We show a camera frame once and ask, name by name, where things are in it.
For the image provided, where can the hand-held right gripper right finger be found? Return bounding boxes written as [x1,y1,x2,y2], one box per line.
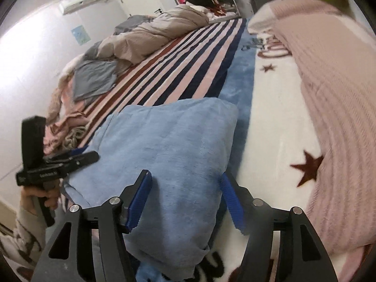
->
[219,172,337,282]

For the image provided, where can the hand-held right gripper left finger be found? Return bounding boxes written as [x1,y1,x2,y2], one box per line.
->
[31,169,153,282]

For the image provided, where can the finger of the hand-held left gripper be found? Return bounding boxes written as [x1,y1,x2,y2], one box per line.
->
[44,149,85,164]
[60,151,99,171]

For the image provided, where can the light blue denim pants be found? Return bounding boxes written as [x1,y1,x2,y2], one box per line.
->
[63,97,240,280]

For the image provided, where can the person's left forearm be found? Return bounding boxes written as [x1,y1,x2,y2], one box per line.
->
[0,206,48,274]

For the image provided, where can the person's left hand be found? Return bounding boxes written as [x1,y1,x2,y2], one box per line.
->
[19,180,64,212]

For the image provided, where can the pink crumpled cloth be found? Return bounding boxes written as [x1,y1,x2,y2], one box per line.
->
[43,63,90,157]

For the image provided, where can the grey cloth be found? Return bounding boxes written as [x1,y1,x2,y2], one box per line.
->
[71,59,118,102]

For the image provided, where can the striped star print blanket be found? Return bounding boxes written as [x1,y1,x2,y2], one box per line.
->
[44,17,376,282]

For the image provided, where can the pink knit pillow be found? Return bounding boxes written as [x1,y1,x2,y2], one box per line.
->
[247,0,349,37]
[272,15,376,257]

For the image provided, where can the beige and grey quilt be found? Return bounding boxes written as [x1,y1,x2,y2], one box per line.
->
[83,4,211,66]

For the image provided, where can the white air conditioner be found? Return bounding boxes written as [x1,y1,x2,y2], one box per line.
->
[59,0,110,16]

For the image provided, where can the small blue wall poster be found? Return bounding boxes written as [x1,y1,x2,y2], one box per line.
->
[71,25,91,46]

